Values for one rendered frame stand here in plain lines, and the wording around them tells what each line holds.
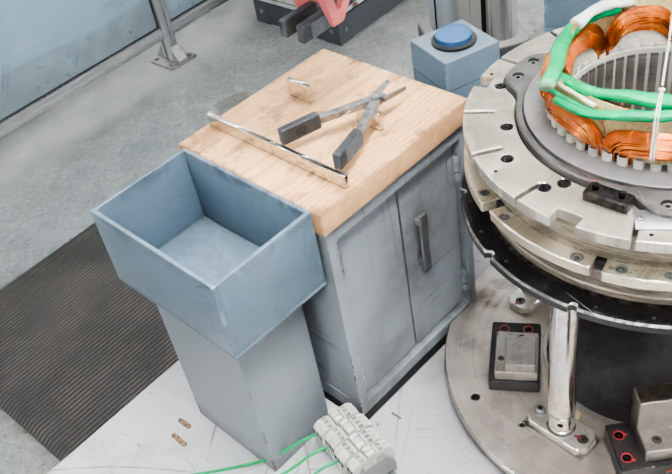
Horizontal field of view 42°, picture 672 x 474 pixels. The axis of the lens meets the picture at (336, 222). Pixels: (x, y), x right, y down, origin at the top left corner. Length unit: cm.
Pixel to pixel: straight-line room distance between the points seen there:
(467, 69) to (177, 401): 48
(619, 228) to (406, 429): 37
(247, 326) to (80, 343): 154
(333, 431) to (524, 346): 21
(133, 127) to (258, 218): 221
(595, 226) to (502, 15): 59
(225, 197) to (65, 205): 194
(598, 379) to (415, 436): 20
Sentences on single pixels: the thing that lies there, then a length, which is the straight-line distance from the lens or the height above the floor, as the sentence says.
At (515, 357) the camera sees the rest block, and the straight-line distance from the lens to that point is 88.
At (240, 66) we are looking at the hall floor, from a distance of 315.
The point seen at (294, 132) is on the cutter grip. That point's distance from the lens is 76.
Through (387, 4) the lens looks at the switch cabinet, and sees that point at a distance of 331.
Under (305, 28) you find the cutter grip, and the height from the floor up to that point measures 118.
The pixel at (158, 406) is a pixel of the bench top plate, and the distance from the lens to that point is 98.
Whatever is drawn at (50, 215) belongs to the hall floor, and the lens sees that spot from 270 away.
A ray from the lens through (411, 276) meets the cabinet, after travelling 87.
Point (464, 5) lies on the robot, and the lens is 115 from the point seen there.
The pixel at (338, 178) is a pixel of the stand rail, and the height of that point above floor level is 107.
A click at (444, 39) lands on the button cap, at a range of 96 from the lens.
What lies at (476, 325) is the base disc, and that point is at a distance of 96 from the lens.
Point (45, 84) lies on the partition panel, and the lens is 301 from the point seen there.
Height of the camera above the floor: 151
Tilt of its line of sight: 40 degrees down
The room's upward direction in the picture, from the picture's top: 11 degrees counter-clockwise
